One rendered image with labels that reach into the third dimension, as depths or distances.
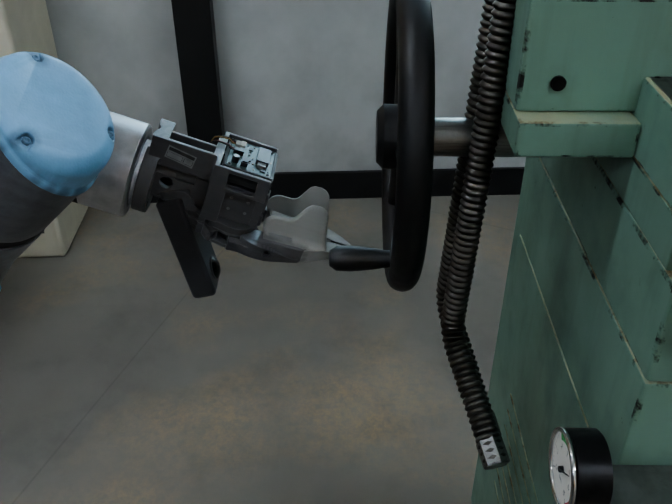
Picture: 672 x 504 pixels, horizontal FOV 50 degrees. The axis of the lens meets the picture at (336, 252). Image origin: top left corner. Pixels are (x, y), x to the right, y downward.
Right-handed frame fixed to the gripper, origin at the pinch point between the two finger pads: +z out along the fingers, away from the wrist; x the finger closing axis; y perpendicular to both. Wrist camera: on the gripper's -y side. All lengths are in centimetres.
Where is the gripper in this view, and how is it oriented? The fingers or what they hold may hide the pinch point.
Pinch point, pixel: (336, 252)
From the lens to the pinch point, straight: 72.6
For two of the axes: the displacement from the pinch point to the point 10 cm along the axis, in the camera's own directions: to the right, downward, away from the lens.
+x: 0.2, -5.6, 8.3
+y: 3.4, -7.8, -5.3
